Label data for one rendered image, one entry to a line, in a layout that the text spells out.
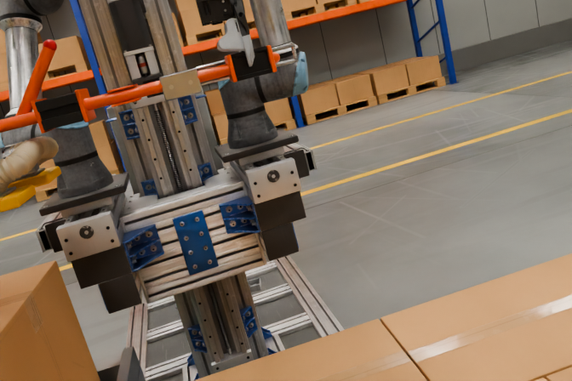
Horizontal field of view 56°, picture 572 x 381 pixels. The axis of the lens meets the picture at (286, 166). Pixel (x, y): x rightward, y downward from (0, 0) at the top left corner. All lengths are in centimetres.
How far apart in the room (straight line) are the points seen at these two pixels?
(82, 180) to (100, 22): 48
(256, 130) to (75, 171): 51
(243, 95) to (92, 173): 47
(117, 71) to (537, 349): 133
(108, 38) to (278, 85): 54
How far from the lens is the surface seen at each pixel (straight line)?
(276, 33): 151
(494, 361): 129
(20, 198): 97
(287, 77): 151
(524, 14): 1186
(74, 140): 155
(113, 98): 102
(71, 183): 155
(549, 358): 130
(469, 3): 1120
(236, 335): 185
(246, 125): 154
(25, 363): 112
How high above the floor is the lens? 129
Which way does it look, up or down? 13 degrees down
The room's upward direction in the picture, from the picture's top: 14 degrees counter-clockwise
